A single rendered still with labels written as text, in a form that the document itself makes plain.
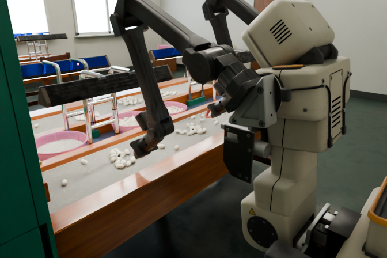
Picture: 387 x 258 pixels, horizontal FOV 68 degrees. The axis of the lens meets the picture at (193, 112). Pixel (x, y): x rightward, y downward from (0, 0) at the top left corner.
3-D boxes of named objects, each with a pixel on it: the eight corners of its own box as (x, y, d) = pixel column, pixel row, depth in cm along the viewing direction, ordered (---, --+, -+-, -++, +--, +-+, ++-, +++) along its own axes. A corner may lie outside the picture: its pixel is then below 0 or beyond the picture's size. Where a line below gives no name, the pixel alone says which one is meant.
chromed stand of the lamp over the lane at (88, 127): (143, 157, 144) (136, 68, 130) (107, 173, 130) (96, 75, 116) (120, 146, 156) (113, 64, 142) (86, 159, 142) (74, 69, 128)
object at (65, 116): (99, 136, 169) (90, 60, 155) (66, 147, 155) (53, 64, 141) (83, 128, 182) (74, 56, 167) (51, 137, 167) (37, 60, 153)
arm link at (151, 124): (114, 11, 87) (144, 7, 94) (107, 16, 92) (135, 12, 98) (156, 142, 95) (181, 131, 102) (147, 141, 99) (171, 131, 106)
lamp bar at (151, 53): (208, 52, 249) (209, 44, 247) (154, 60, 205) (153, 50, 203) (201, 51, 254) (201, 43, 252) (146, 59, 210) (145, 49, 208)
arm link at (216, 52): (228, 71, 64) (243, 65, 68) (201, 41, 68) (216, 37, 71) (212, 97, 71) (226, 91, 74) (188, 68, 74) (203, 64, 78)
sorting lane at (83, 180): (288, 102, 217) (289, 99, 216) (35, 228, 90) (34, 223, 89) (254, 95, 236) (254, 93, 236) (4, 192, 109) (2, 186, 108)
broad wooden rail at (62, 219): (302, 123, 214) (305, 99, 208) (59, 285, 87) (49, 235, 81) (287, 120, 222) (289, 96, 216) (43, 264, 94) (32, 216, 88)
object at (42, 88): (174, 79, 145) (173, 65, 143) (47, 108, 101) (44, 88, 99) (163, 77, 150) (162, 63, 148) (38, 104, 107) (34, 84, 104)
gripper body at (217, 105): (205, 106, 139) (215, 98, 134) (218, 102, 146) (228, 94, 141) (212, 117, 138) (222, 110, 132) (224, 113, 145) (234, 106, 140)
